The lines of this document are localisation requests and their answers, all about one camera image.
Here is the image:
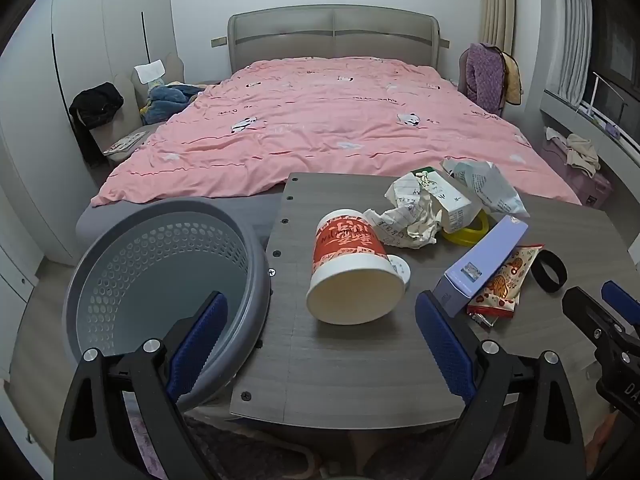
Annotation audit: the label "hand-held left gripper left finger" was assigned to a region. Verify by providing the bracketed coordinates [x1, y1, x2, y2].
[54, 290, 230, 480]

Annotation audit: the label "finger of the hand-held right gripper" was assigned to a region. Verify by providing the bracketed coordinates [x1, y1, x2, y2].
[601, 280, 640, 335]
[561, 286, 627, 350]

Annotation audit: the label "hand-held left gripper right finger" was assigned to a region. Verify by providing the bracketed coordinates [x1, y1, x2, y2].
[414, 290, 587, 480]

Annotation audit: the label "grey perforated plastic basket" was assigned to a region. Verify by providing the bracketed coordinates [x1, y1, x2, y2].
[62, 197, 272, 413]

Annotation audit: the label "long purple box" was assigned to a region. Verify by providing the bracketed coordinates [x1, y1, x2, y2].
[432, 215, 530, 318]

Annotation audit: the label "yellow rimmed clear lid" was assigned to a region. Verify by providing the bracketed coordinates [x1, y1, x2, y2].
[441, 209, 490, 247]

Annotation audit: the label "lined paper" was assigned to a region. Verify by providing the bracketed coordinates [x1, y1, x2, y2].
[362, 171, 443, 250]

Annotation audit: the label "red and white paper cup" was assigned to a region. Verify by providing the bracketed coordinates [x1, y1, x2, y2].
[306, 209, 407, 325]

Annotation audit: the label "black elastic band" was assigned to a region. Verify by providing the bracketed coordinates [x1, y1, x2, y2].
[531, 249, 568, 293]

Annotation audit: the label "red and orange snack packet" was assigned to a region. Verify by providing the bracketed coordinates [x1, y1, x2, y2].
[467, 244, 545, 328]

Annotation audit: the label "small white round lid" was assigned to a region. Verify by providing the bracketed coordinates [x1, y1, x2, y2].
[387, 254, 412, 291]

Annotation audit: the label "pink storage box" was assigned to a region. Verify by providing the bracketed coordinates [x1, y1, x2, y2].
[540, 137, 613, 208]

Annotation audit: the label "white and green milk carton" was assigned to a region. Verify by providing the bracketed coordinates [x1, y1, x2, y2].
[411, 166, 487, 235]

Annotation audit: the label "beige crumpled cloth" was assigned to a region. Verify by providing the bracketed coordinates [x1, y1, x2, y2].
[545, 127, 601, 178]

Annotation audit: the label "white and blue wipes packet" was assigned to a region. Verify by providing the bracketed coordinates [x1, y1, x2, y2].
[442, 157, 531, 220]

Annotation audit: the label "grey window ledge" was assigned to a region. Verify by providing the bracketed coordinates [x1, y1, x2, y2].
[540, 87, 640, 171]

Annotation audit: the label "magazine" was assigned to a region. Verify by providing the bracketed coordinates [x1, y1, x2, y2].
[102, 130, 148, 156]

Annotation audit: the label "white thin stand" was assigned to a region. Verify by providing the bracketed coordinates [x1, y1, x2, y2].
[580, 72, 628, 126]

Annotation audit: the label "beige chair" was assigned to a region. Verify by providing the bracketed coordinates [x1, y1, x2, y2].
[70, 72, 166, 166]
[131, 54, 186, 126]

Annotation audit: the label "blue clothes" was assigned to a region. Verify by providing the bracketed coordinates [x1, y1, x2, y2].
[140, 82, 206, 126]

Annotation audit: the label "tan towel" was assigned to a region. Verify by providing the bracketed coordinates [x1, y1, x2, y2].
[501, 52, 525, 106]

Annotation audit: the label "bed with pink duvet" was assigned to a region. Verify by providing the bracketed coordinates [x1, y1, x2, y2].
[91, 57, 583, 207]

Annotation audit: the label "black bag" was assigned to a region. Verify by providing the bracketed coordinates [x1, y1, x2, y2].
[69, 81, 125, 166]

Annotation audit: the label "purple fuzzy garment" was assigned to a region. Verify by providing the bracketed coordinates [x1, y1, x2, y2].
[465, 42, 508, 116]

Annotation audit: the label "white cloth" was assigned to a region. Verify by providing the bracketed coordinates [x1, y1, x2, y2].
[134, 60, 167, 84]

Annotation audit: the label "white sheer curtain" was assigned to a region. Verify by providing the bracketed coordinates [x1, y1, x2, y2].
[555, 0, 593, 108]

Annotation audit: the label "white wardrobe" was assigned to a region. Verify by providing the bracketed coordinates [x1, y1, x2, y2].
[0, 0, 178, 261]

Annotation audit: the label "beige curtain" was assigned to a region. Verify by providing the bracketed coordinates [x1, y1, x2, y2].
[481, 0, 517, 56]

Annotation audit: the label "grey padded bed headboard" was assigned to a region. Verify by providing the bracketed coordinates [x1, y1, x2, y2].
[227, 5, 441, 73]

